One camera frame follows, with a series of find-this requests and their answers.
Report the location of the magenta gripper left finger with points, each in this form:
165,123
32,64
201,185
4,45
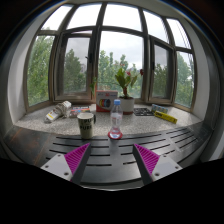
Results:
76,160

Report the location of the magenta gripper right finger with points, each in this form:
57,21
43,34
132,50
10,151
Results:
146,161

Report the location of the clear plastic water bottle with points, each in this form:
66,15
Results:
116,117

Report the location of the dark slatted bench top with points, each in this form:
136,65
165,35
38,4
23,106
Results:
111,164

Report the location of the red round coaster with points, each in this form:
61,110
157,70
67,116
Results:
115,136

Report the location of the white mug with dark print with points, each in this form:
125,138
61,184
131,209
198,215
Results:
86,123

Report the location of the yellow long box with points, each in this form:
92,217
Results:
165,116

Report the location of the colourful flat book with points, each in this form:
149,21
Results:
77,110

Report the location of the black perforated tray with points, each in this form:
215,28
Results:
142,112

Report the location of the white wrapped package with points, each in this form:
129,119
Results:
60,110

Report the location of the light blue small box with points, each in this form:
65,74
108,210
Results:
159,108

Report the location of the red and white box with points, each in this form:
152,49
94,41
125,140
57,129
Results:
105,100

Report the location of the potted plant in white pot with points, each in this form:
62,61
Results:
125,79

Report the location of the bay window frame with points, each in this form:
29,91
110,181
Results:
79,48

